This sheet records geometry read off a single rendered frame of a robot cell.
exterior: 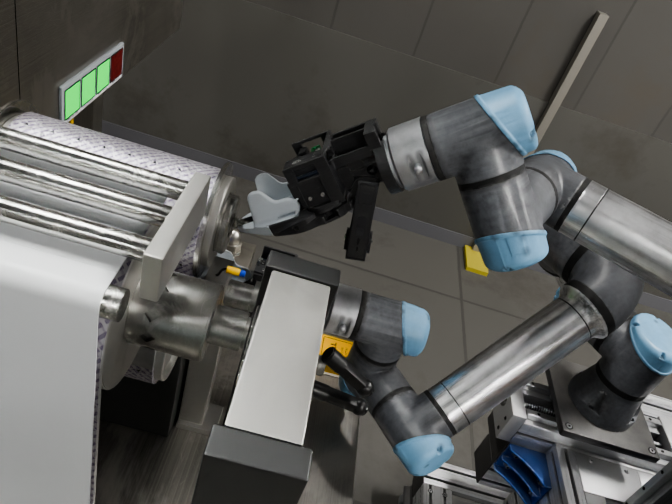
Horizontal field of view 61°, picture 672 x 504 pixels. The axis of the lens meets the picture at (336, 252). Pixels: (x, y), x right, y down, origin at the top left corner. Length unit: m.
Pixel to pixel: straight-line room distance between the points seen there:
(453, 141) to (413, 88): 2.25
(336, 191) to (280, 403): 0.39
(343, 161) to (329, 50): 2.20
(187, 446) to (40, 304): 0.59
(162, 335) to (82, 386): 0.08
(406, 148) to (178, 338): 0.32
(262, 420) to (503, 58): 2.65
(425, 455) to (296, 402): 0.55
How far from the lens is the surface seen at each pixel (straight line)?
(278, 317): 0.35
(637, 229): 0.75
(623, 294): 0.93
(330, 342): 1.08
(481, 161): 0.63
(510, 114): 0.63
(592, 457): 1.49
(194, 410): 0.91
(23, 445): 0.49
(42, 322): 0.38
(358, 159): 0.65
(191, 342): 0.45
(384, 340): 0.85
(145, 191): 0.43
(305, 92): 2.93
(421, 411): 0.86
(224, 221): 0.69
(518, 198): 0.64
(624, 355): 1.33
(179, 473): 0.90
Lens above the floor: 1.68
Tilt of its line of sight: 36 degrees down
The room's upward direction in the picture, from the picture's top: 20 degrees clockwise
